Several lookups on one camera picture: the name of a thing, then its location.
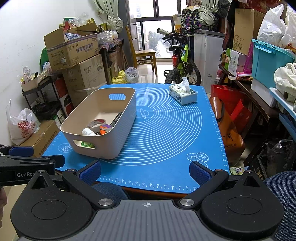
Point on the blue silicone baking mat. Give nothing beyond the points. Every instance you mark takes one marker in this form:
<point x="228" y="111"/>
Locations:
<point x="166" y="139"/>

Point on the person's leg in jeans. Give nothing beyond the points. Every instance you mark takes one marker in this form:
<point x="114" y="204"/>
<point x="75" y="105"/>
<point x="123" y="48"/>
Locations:
<point x="282" y="185"/>
<point x="111" y="190"/>

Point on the tall brown cardboard box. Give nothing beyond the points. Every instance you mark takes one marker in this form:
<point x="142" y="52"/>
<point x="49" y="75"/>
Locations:
<point x="245" y="30"/>

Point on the pale green curtain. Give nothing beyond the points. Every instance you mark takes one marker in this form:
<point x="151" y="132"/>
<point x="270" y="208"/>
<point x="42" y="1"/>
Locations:
<point x="111" y="16"/>

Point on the plastic-wrapped cardboard box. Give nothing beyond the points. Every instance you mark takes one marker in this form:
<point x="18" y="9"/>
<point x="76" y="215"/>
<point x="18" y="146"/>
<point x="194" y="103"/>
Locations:
<point x="81" y="95"/>

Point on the beige plastic storage bin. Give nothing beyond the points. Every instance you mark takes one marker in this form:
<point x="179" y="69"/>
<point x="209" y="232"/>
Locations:
<point x="115" y="139"/>

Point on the red and white appliance box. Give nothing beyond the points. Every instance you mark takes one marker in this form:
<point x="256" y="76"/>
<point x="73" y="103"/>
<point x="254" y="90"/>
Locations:
<point x="67" y="104"/>

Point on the green and white carton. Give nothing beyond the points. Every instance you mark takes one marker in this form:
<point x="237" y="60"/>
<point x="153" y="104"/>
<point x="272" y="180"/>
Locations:
<point x="232" y="60"/>

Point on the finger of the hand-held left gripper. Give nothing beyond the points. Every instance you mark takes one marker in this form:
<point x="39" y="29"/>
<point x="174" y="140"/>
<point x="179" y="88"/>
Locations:
<point x="46" y="160"/>
<point x="20" y="151"/>

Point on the clear plastic bag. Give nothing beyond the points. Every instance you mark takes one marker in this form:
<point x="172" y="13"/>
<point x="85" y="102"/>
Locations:
<point x="131" y="75"/>

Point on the white printed tissue box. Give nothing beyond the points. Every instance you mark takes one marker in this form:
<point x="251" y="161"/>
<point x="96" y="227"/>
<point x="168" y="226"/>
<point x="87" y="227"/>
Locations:
<point x="185" y="97"/>

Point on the teal plastic storage tub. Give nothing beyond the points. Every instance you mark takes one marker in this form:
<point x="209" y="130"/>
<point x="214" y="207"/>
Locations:
<point x="266" y="67"/>

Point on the person's right leg in jeans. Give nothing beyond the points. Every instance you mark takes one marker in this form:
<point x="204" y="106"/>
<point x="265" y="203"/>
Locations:
<point x="282" y="185"/>

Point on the pack of clear plastic bottles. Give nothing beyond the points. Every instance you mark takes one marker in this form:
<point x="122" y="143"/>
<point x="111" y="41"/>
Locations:
<point x="107" y="36"/>

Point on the green round ointment tin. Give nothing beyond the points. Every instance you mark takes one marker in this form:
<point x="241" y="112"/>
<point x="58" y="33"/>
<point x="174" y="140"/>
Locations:
<point x="86" y="144"/>

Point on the blue-printed cardboard box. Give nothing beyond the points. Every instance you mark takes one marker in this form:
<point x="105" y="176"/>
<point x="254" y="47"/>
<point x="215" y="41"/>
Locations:
<point x="44" y="136"/>

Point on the person's left hand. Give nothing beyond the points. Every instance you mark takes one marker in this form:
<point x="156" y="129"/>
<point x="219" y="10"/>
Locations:
<point x="2" y="199"/>

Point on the shallow open cardboard box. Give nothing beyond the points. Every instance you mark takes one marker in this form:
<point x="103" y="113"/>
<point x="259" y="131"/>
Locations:
<point x="32" y="83"/>

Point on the black utility cart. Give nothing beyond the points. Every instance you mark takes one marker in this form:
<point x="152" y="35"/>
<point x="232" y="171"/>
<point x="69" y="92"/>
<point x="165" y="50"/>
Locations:
<point x="46" y="109"/>

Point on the small red gift bag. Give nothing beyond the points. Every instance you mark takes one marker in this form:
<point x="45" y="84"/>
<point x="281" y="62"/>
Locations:
<point x="242" y="118"/>

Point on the green bag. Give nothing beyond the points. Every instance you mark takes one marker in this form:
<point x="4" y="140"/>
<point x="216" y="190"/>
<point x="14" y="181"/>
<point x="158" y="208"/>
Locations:
<point x="44" y="59"/>

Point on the dark wooden sideboard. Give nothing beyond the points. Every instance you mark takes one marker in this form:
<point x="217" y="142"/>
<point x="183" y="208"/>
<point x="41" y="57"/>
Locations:
<point x="254" y="99"/>

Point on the open printed cardboard box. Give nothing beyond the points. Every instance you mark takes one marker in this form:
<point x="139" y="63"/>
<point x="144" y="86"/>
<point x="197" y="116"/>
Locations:
<point x="71" y="53"/>

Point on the white plastic sack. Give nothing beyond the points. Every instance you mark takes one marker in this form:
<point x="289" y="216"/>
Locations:
<point x="272" y="25"/>

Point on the wooden chair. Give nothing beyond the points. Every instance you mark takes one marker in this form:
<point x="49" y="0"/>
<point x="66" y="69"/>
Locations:
<point x="145" y="54"/>

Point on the white tape roll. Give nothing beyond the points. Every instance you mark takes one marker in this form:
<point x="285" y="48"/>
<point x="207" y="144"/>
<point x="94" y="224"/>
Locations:
<point x="89" y="125"/>

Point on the white chest freezer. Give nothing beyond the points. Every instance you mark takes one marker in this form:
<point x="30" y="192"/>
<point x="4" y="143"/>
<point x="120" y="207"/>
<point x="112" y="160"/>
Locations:
<point x="208" y="58"/>

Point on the person's left leg in jeans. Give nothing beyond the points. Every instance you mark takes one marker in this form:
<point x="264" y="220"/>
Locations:
<point x="111" y="190"/>

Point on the wide red gift bag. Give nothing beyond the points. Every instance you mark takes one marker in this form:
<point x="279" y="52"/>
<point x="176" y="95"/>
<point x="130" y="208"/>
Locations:
<point x="222" y="92"/>

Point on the white plastic shopping bag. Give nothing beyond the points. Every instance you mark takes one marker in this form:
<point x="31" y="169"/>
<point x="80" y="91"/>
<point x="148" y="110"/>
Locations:
<point x="22" y="126"/>

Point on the black marker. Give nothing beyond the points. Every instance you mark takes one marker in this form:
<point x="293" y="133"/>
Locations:
<point x="116" y="118"/>

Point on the black plastic crate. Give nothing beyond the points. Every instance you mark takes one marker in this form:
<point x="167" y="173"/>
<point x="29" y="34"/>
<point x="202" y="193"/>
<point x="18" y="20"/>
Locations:
<point x="261" y="160"/>

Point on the black and green bicycle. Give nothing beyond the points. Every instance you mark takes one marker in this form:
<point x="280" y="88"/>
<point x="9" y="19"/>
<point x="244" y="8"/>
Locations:
<point x="182" y="69"/>

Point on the large brown cardboard box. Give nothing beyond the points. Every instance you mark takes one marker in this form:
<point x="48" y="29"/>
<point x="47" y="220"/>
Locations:
<point x="87" y="74"/>

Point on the orange paper bag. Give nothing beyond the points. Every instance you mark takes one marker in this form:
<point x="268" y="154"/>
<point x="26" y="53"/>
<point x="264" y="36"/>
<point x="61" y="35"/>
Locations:
<point x="229" y="139"/>

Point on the yellow plastic jug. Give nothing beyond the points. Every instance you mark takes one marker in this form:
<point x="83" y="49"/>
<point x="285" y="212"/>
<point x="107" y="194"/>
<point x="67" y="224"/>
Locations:
<point x="119" y="78"/>

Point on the white crumpled cloth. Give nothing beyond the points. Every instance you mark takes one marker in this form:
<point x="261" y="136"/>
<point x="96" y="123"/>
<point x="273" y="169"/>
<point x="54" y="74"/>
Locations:
<point x="285" y="81"/>

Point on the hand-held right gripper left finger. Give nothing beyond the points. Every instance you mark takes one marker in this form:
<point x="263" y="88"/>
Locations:
<point x="91" y="172"/>

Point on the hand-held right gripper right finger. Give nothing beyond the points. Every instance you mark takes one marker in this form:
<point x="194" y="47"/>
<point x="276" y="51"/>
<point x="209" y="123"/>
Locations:
<point x="200" y="172"/>

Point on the white pill bottle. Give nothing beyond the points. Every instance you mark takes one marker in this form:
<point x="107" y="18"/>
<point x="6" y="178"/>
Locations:
<point x="87" y="132"/>

